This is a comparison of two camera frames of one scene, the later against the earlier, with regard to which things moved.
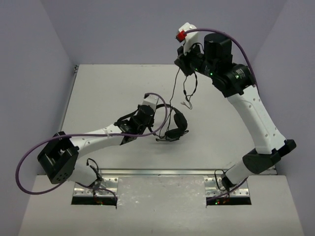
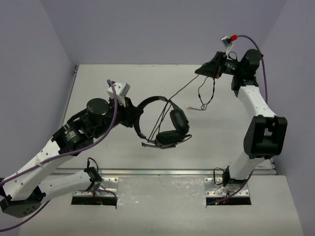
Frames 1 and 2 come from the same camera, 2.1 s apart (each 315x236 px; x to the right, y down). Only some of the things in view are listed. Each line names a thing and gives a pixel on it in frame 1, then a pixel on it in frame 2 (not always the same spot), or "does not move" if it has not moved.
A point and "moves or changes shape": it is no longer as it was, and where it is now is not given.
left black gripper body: [152, 120] to [130, 112]
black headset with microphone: [175, 134] moves or changes shape
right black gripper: [182, 62] to [215, 68]
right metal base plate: [214, 188] does not move
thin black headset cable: [185, 94] to [202, 108]
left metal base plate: [103, 187] does not move
